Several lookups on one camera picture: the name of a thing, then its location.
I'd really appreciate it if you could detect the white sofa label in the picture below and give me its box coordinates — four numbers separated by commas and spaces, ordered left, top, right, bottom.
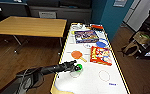
38, 11, 57, 19

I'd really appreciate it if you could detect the long dark grey sofa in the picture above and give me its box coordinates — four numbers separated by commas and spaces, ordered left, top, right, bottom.
0, 0, 94, 25

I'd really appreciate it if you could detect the long wooden table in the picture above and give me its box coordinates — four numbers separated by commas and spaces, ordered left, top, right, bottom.
0, 15, 68, 47

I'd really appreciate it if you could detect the yellow white game table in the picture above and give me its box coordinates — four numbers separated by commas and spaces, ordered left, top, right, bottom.
49, 21, 132, 94

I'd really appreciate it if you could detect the cardboard box on cart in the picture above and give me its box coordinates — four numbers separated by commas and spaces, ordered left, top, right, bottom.
134, 31, 150, 44

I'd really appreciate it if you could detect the small red flat item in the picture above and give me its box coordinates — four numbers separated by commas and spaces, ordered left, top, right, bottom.
90, 23, 104, 30

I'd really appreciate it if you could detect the small white table item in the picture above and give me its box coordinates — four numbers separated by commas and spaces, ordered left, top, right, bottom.
70, 22, 84, 30

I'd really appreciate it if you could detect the brown bag on floor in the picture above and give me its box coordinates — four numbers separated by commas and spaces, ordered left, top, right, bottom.
122, 39, 141, 57

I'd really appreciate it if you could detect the round blue plate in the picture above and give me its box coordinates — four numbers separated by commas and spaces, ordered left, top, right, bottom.
95, 38, 110, 49

